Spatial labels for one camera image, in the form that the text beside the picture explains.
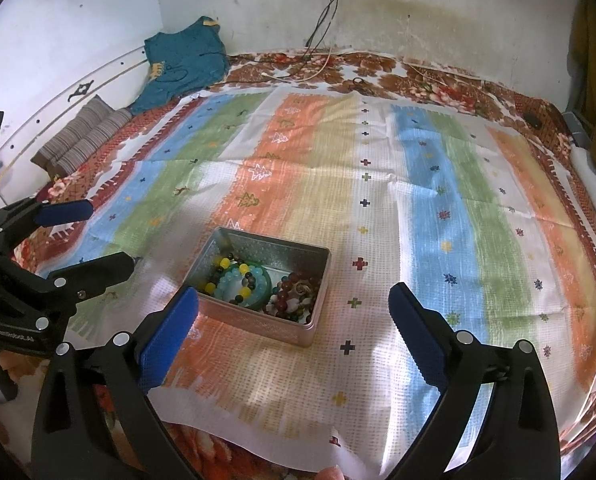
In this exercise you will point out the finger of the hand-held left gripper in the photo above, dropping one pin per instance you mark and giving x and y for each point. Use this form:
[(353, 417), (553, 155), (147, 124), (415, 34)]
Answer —
[(63, 211), (98, 272)]

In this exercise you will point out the teal garment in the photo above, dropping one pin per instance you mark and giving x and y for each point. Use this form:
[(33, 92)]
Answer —
[(183, 60)]

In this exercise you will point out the white bed headboard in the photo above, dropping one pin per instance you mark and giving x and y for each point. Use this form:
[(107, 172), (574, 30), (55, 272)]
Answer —
[(78, 80)]

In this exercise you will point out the striped pastel cloth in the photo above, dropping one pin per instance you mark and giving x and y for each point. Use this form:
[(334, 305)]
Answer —
[(428, 210)]

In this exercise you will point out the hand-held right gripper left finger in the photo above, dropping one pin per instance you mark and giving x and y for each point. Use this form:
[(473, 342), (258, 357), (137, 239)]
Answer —
[(170, 340)]

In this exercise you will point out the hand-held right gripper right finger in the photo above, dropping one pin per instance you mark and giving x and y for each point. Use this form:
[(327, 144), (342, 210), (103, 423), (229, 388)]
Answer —
[(423, 340)]

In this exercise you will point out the silver tin box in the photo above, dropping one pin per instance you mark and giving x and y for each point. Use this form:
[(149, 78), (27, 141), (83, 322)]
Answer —
[(258, 320)]

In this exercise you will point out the brown striped pillow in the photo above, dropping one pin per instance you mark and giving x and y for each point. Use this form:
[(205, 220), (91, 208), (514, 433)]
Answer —
[(83, 135)]

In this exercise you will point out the small black device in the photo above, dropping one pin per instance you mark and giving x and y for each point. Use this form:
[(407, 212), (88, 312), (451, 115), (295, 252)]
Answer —
[(532, 120)]

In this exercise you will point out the yellow curtain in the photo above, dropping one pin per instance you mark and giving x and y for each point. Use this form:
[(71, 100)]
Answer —
[(595, 85)]

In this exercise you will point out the scissors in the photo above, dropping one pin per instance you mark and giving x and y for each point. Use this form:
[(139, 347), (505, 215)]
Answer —
[(361, 85)]

